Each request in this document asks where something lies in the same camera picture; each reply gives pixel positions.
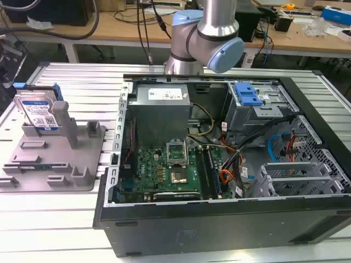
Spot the wooden desk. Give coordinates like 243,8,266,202
0,5,351,53

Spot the grey power supply unit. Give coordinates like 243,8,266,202
127,84,191,147

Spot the black wire bundle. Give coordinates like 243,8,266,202
219,115,297,179

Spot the black hanging cable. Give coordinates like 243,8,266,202
137,0,154,66

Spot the grey parts rack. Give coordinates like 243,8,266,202
0,100,107,192

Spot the CPU socket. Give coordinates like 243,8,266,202
169,167,189,185

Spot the perforated metal drive cage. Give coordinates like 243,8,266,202
252,115,351,198

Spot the thick grey cable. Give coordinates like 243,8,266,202
0,0,100,41

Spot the red wire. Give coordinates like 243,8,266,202
285,130,299,163

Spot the black graphics card slot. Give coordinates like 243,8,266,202
152,191,201,201

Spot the RAM stick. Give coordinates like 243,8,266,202
205,147,223,198

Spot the yellow black power wire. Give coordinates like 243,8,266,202
189,102,216,136

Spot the blue disk bay latch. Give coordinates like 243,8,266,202
234,82,264,107

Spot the blue white box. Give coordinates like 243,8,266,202
321,5,351,27

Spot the black open PC case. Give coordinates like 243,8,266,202
92,73,351,258

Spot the orange wire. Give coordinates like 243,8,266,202
219,169,237,187

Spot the blue SATA wire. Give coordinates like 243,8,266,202
267,132,288,164

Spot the green motherboard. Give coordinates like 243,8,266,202
118,145,236,202

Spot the silver disk bay cage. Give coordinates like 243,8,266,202
226,82,300,138

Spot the metal socket cover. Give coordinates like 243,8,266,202
166,140,189,167

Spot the black computer tower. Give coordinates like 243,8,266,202
235,0,264,43

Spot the hard disk in blue carrier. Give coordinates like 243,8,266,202
12,82,65,132

